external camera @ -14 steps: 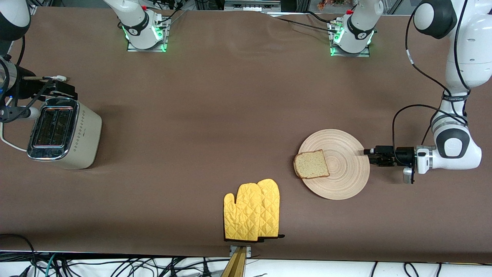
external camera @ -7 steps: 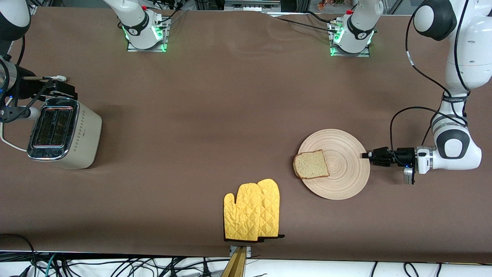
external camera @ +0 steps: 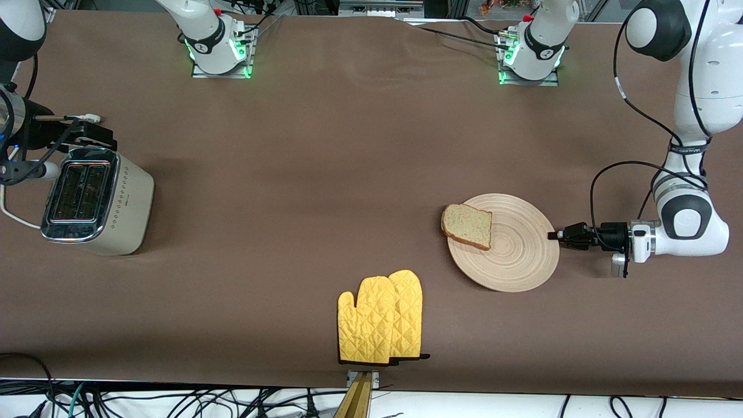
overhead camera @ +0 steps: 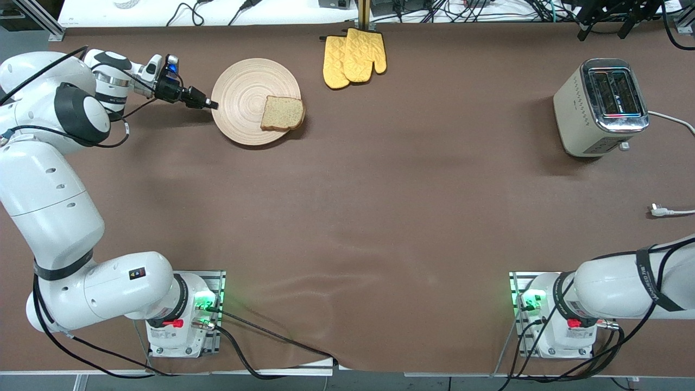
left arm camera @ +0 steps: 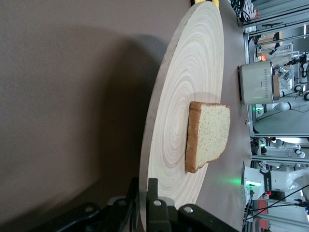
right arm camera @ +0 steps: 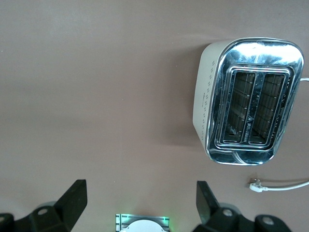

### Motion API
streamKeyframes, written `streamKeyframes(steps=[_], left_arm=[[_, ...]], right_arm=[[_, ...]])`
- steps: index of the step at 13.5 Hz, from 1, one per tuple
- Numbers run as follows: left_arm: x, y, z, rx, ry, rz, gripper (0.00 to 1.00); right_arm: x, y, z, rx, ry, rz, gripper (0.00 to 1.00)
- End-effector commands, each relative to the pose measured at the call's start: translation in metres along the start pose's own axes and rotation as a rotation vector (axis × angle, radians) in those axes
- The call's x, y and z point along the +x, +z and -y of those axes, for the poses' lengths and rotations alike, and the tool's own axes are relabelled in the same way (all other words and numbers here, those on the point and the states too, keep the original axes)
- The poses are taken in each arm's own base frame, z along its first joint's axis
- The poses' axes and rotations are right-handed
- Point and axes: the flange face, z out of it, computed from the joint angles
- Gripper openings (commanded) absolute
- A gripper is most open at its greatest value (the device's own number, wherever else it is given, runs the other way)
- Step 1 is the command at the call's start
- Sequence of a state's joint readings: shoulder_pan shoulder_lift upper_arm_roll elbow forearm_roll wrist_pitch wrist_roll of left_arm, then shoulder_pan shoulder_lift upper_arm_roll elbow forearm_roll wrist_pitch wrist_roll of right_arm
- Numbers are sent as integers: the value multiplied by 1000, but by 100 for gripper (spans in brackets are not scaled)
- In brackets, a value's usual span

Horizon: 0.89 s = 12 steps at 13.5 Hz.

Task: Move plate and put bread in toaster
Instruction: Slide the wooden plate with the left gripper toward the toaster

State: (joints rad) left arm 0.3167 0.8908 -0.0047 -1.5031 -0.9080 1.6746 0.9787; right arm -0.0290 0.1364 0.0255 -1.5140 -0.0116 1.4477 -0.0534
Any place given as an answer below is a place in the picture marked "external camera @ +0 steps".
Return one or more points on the cream and chrome toaster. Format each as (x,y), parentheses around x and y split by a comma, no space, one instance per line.
(130,203)

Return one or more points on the brown table cover sheet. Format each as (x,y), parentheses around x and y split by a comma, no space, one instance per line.
(290,174)

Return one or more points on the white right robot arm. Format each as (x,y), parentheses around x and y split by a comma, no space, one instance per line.
(203,35)

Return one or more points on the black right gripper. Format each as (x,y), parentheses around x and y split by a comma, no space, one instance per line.
(42,132)

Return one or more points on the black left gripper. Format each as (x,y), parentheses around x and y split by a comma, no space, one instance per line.
(610,236)

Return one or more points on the round wooden plate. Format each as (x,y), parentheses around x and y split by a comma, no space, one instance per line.
(516,255)

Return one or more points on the yellow quilted oven mitt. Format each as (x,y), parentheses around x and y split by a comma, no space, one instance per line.
(409,313)
(365,325)

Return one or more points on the silver metal bracket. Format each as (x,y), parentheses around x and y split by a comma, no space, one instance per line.
(350,378)

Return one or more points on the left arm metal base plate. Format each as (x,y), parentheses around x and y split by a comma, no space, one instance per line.
(511,81)

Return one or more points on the bread slice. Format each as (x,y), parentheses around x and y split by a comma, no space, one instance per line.
(467,227)

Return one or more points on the aluminium frame rail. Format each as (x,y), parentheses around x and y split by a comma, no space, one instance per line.
(380,8)

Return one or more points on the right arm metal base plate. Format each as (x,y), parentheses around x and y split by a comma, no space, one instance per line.
(203,74)

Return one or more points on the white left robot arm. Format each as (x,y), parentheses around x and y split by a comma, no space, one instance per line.
(708,87)

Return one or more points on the yellow wooden beam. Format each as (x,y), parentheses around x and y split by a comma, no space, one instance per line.
(357,400)

